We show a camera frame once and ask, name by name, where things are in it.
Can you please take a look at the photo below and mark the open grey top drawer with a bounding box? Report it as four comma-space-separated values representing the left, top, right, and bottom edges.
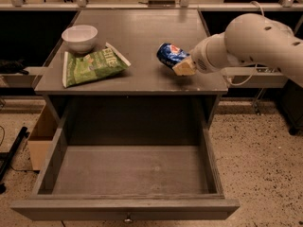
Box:
11, 96, 240, 222

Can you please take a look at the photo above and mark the green chip bag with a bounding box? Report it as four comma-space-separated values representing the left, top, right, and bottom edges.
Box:
62, 43, 131, 88

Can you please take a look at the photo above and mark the metal drawer knob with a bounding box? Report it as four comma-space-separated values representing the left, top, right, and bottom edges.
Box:
123, 216, 133, 223

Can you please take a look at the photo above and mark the black stand leg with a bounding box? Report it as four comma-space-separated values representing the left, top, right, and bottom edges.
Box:
0, 127, 28, 194

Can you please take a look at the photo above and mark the black object on shelf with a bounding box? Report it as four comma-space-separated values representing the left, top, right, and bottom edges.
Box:
0, 60, 29, 75

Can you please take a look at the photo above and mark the cardboard box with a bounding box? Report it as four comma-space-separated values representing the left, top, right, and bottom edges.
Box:
27, 106, 58, 170

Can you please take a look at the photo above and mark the white ceramic bowl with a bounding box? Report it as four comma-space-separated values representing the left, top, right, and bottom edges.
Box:
62, 25, 98, 54

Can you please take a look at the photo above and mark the blue pepsi can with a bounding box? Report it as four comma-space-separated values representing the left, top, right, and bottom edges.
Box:
156, 43, 189, 68

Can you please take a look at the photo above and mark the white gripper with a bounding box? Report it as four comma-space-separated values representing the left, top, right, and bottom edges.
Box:
172, 37, 221, 76

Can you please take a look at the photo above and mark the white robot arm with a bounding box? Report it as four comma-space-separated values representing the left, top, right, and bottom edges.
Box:
172, 13, 303, 85

